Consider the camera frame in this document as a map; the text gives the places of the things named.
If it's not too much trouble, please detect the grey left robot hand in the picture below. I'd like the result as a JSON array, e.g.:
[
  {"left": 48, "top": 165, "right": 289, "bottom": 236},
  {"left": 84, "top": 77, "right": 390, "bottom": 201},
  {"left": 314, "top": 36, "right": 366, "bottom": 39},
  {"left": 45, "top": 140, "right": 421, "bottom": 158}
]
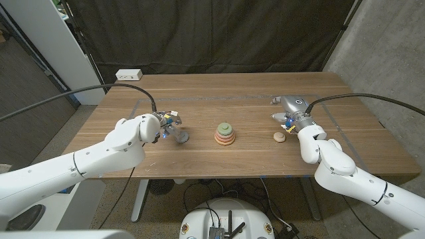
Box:
[{"left": 151, "top": 111, "right": 189, "bottom": 144}]

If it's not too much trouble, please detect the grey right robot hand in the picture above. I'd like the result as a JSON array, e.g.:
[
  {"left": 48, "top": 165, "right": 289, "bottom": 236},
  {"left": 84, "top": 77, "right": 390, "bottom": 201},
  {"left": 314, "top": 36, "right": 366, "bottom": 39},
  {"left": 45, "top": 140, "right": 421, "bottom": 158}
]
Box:
[{"left": 270, "top": 95, "right": 316, "bottom": 133}]

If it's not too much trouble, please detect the green toy ring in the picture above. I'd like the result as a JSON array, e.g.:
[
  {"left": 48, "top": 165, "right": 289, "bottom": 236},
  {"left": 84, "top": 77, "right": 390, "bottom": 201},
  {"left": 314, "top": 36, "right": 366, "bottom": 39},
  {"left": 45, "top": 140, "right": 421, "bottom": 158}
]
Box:
[{"left": 216, "top": 121, "right": 234, "bottom": 137}]

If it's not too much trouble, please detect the white power strip box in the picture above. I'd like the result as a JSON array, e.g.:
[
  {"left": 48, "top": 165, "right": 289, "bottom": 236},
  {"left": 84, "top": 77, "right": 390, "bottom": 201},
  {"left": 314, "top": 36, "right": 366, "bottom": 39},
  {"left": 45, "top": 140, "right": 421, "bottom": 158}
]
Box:
[{"left": 115, "top": 68, "right": 143, "bottom": 82}]

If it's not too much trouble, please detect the round black floor fan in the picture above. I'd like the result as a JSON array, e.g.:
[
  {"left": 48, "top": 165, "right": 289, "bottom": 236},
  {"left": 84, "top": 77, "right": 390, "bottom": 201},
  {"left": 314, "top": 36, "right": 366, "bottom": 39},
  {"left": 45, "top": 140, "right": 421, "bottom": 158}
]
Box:
[{"left": 148, "top": 179, "right": 176, "bottom": 196}]

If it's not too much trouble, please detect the white table leg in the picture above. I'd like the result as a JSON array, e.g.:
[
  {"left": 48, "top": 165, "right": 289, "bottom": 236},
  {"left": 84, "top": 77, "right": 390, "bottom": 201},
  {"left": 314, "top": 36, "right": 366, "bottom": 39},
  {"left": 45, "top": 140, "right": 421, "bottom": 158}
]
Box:
[{"left": 130, "top": 179, "right": 150, "bottom": 223}]

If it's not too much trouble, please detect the grey table leg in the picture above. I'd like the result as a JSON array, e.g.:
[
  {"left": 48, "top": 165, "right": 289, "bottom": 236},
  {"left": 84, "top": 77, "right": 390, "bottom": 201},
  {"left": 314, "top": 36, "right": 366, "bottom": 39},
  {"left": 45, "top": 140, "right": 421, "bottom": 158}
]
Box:
[{"left": 298, "top": 177, "right": 323, "bottom": 222}]

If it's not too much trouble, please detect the black curtain backdrop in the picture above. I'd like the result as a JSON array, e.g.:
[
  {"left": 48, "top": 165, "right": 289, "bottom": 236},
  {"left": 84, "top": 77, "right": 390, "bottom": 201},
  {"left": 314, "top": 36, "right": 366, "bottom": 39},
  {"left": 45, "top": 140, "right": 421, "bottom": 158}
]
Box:
[{"left": 64, "top": 0, "right": 358, "bottom": 89}]

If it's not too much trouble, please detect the white robot torso base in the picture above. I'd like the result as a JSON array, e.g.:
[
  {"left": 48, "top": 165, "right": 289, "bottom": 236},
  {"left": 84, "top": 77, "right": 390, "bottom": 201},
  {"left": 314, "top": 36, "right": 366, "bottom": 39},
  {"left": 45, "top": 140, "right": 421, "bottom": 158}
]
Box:
[{"left": 178, "top": 198, "right": 276, "bottom": 239}]

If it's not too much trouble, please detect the black antenna electronics module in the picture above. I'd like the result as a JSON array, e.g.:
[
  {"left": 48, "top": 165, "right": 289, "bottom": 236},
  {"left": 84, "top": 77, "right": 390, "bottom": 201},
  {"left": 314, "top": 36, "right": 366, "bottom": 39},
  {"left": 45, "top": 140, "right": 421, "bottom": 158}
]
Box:
[{"left": 208, "top": 210, "right": 246, "bottom": 239}]

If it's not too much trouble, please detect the black power adapter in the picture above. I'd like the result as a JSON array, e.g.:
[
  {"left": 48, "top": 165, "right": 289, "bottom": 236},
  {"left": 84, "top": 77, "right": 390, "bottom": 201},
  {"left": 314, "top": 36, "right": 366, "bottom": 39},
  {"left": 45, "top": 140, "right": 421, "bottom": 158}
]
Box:
[{"left": 277, "top": 222, "right": 299, "bottom": 239}]

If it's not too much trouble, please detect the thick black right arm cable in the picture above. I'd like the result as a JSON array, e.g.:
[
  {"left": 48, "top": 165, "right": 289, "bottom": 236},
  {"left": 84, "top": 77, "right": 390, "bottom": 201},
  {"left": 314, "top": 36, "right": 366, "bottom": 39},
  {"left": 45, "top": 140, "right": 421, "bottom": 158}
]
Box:
[{"left": 304, "top": 92, "right": 425, "bottom": 117}]

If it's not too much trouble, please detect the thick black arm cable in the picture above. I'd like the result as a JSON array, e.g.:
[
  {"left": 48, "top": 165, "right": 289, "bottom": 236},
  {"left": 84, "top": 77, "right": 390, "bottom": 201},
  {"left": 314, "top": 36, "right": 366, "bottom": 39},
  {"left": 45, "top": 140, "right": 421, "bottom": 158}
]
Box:
[
  {"left": 0, "top": 83, "right": 157, "bottom": 122},
  {"left": 304, "top": 92, "right": 425, "bottom": 117}
]

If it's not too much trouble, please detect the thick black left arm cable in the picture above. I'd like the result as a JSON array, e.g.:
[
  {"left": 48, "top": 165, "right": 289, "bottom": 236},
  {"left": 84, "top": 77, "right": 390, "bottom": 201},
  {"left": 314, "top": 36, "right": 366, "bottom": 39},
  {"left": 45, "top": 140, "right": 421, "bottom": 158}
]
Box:
[{"left": 0, "top": 83, "right": 157, "bottom": 122}]

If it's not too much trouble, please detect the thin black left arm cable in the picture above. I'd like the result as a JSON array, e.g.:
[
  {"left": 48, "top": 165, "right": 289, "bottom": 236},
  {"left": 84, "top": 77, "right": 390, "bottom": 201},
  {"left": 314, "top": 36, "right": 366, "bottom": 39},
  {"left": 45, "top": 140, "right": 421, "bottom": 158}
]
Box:
[{"left": 98, "top": 165, "right": 137, "bottom": 230}]

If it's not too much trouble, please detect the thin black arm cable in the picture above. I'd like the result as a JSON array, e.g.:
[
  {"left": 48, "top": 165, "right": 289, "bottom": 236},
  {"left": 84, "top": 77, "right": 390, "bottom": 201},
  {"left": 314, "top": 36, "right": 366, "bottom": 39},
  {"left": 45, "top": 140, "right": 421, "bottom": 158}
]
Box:
[
  {"left": 98, "top": 165, "right": 137, "bottom": 230},
  {"left": 341, "top": 195, "right": 381, "bottom": 239}
]

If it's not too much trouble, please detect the white floor cable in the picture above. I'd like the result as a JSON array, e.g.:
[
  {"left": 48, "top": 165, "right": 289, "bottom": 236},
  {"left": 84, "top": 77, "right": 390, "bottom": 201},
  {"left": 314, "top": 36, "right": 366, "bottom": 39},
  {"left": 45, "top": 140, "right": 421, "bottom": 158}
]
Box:
[{"left": 260, "top": 178, "right": 295, "bottom": 230}]

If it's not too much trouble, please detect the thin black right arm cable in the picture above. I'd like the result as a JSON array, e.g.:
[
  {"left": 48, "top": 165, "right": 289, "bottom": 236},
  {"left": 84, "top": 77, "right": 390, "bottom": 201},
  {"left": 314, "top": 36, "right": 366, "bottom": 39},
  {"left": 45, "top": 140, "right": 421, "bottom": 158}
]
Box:
[{"left": 341, "top": 195, "right": 381, "bottom": 239}]

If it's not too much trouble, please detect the white wall panel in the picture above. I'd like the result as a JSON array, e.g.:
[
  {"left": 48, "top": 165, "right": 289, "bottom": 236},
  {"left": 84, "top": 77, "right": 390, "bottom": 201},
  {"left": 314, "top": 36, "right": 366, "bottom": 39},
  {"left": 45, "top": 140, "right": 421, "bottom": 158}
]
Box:
[{"left": 0, "top": 0, "right": 106, "bottom": 106}]

